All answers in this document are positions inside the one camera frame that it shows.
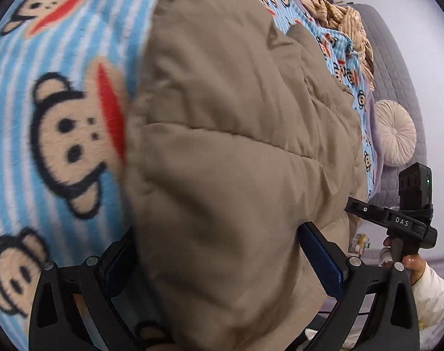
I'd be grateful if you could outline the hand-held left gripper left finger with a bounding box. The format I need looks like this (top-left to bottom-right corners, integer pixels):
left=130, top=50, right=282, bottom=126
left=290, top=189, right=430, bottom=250
left=28, top=226, right=165, bottom=351

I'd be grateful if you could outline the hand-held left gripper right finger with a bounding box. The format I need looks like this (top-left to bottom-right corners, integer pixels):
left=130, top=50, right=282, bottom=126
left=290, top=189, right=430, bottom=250
left=298, top=221, right=422, bottom=351

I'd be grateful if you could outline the tan quilted duvet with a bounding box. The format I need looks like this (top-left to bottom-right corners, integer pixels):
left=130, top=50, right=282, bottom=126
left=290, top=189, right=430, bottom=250
left=124, top=0, right=369, bottom=351

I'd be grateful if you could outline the person's right forearm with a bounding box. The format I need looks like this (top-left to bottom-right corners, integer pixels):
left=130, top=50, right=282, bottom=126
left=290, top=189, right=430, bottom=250
left=411, top=263, right=444, bottom=349

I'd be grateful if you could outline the person's right hand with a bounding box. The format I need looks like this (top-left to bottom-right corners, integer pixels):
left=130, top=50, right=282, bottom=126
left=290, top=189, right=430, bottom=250
left=382, top=236, right=428, bottom=286

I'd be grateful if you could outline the round cream cushion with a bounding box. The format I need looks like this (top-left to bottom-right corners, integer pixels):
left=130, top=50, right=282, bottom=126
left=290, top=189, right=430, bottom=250
left=374, top=99, right=417, bottom=167

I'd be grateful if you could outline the blue striped monkey print blanket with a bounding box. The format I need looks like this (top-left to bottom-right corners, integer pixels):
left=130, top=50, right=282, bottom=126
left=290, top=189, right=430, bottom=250
left=0, top=0, right=376, bottom=351

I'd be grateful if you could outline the yellow striped garment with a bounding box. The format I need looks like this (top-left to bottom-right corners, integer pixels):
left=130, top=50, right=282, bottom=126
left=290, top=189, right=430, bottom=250
left=289, top=0, right=376, bottom=93

